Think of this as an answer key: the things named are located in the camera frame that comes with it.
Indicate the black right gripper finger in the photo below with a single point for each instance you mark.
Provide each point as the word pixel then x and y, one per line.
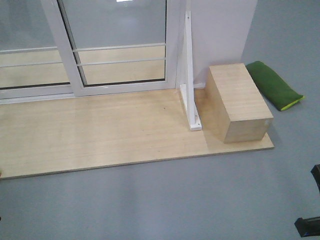
pixel 315 171

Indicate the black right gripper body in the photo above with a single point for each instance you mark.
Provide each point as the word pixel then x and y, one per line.
pixel 308 227

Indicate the white framed sliding glass door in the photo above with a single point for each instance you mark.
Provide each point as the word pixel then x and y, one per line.
pixel 116 46

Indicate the white fixed glass door panel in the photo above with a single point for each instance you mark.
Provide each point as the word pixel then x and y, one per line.
pixel 30 62

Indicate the green sandbag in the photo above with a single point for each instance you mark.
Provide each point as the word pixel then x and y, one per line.
pixel 272 86

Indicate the light wooden box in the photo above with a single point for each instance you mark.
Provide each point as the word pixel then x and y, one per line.
pixel 239 109

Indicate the white triangular support brace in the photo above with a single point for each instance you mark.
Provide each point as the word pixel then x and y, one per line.
pixel 186 76

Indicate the light wooden base platform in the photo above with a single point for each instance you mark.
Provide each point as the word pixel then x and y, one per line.
pixel 65 135

